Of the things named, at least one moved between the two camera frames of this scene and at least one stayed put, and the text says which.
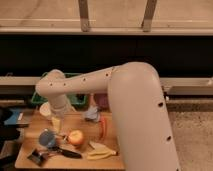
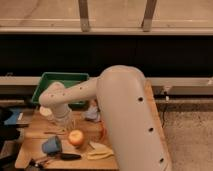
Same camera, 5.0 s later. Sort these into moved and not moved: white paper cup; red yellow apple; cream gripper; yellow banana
Moved: cream gripper
Not moved: yellow banana; red yellow apple; white paper cup
